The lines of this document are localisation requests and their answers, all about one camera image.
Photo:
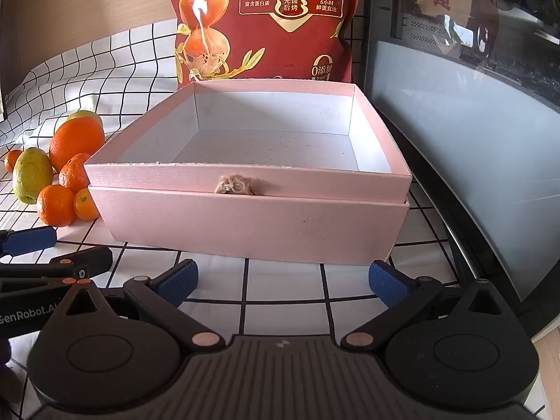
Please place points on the large orange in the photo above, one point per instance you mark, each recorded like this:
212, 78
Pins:
76, 144

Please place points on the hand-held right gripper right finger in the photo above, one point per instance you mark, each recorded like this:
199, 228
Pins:
389, 286

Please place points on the white black-checked cloth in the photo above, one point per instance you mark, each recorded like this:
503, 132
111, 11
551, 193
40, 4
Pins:
284, 284

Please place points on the computer case with glass panel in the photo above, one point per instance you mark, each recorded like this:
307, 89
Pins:
459, 140

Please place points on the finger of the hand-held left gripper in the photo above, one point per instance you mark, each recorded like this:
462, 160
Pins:
33, 241
87, 260

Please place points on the red snack bag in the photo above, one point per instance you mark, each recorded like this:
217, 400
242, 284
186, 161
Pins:
271, 43

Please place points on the pink cardboard box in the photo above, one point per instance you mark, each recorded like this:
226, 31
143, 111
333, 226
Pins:
245, 227

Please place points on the small mandarin orange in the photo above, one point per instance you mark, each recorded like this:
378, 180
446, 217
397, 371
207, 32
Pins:
85, 204

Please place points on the green apple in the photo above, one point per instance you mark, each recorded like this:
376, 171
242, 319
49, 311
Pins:
31, 175
85, 117

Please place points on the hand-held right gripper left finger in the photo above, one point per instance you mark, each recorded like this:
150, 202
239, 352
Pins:
177, 284

